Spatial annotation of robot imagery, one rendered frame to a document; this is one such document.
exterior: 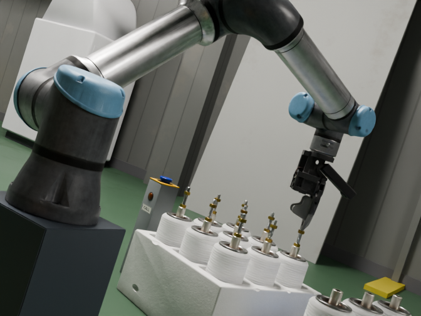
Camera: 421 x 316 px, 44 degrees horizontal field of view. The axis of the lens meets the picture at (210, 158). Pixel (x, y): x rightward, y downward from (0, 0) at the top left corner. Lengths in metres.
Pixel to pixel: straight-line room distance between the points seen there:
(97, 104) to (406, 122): 2.76
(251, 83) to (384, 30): 0.87
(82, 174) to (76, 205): 0.05
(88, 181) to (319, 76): 0.56
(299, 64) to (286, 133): 2.12
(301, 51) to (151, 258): 0.68
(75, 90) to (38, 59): 3.25
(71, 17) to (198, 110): 1.13
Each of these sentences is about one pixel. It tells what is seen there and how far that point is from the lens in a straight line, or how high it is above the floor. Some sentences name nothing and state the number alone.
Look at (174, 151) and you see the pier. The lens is 3.84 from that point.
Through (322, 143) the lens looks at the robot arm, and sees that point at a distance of 1.42.
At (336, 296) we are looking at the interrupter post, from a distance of 1.10.
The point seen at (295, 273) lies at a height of 0.22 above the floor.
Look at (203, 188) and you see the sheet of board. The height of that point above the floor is 0.16.
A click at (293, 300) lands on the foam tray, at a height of 0.16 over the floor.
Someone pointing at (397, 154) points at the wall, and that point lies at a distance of 3.38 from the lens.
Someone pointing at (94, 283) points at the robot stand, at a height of 0.21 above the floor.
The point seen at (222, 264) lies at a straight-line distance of 1.27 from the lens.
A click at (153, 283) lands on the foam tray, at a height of 0.08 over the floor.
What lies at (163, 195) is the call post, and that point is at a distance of 1.59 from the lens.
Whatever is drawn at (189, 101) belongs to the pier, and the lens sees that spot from 3.84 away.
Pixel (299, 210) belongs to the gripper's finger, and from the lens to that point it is 1.44.
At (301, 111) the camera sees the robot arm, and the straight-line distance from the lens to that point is 1.33.
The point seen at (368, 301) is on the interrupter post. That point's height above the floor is 0.27.
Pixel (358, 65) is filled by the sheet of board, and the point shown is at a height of 1.17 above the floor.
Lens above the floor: 0.50
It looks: 2 degrees down
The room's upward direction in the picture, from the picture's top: 18 degrees clockwise
